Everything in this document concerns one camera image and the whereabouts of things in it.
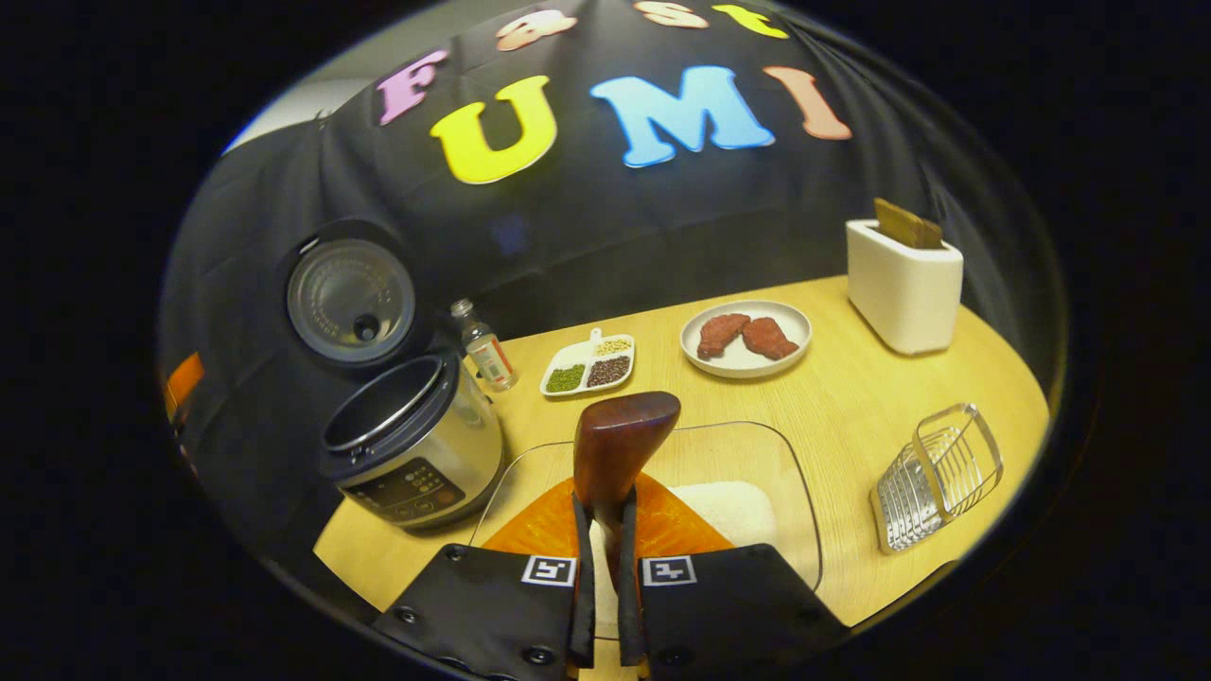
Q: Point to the white divided bean dish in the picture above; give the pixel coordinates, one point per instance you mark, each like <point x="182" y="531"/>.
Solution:
<point x="577" y="357"/>

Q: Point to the white round plate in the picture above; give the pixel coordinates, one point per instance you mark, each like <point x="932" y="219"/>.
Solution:
<point x="747" y="367"/>

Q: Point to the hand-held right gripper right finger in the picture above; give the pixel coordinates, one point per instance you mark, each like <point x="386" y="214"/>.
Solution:
<point x="630" y="615"/>

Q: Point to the white box utensil holder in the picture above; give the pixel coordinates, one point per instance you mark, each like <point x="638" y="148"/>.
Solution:
<point x="899" y="293"/>

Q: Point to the clear glass rice dish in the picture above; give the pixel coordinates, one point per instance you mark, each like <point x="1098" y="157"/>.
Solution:
<point x="738" y="454"/>

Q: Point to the clear ribbed chopstick holder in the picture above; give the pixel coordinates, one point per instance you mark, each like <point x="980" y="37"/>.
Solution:
<point x="937" y="473"/>

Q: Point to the silver black rice cooker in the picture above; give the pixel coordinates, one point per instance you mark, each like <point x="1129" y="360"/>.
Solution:
<point x="416" y="454"/>

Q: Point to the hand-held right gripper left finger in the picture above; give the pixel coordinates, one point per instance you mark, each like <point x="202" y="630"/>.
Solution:
<point x="582" y="605"/>

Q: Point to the small clear glass bottle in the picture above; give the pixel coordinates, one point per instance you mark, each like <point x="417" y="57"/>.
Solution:
<point x="487" y="355"/>

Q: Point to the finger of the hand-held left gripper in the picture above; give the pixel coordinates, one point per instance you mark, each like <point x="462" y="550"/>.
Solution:
<point x="183" y="383"/>

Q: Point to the red meat piece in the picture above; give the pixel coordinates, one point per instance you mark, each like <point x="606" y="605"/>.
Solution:
<point x="768" y="339"/>
<point x="721" y="334"/>

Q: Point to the brown wooden spoon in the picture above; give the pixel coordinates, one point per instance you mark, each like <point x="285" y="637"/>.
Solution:
<point x="620" y="445"/>

